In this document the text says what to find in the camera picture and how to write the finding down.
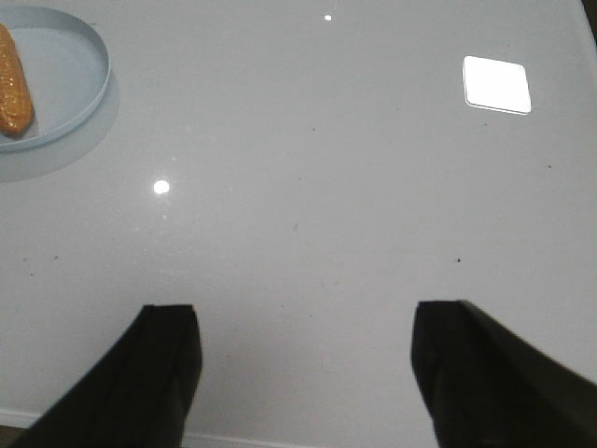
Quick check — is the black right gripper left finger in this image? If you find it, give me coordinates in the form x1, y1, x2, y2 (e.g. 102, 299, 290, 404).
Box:
13, 304, 202, 447

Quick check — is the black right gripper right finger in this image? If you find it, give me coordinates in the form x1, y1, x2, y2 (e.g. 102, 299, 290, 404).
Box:
410, 301, 596, 447

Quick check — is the orange plastic corn cob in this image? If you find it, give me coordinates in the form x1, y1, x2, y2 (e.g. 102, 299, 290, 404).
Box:
1, 24, 35, 136

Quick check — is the light blue oval plate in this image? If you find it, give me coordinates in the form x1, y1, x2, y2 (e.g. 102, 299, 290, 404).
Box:
1, 6, 111, 153

